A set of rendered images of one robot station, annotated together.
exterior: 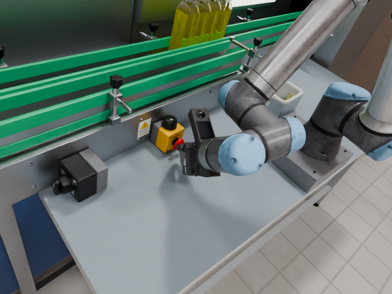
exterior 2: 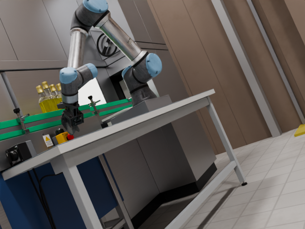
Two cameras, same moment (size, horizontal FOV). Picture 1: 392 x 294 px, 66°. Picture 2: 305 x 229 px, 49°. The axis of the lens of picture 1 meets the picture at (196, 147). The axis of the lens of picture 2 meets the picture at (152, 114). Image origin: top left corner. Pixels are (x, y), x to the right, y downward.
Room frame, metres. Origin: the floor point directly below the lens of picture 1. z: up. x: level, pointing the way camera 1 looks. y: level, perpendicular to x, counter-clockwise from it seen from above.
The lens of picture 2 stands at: (-1.05, -0.23, 0.67)
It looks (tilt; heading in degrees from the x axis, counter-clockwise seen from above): 2 degrees up; 355
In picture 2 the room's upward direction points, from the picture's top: 24 degrees counter-clockwise
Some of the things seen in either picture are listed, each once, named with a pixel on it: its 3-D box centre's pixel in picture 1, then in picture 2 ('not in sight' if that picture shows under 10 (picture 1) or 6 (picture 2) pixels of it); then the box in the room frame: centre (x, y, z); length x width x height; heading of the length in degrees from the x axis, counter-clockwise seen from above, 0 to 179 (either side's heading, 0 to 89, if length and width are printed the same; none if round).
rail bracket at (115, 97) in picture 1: (121, 107); (24, 119); (0.55, 0.20, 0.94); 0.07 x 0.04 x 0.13; 59
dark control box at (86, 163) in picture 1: (83, 175); (22, 153); (0.45, 0.23, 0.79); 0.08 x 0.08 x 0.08; 59
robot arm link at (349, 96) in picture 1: (341, 106); (134, 77); (0.86, -0.38, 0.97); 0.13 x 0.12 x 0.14; 39
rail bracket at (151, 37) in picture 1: (147, 40); not in sight; (0.93, 0.26, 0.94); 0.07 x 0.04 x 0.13; 59
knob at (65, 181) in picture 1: (61, 185); (11, 156); (0.40, 0.26, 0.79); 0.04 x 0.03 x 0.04; 59
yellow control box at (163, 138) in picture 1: (167, 135); (63, 140); (0.69, 0.09, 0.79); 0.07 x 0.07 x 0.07; 59
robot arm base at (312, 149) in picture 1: (321, 134); (142, 96); (0.86, -0.38, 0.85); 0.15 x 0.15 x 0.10
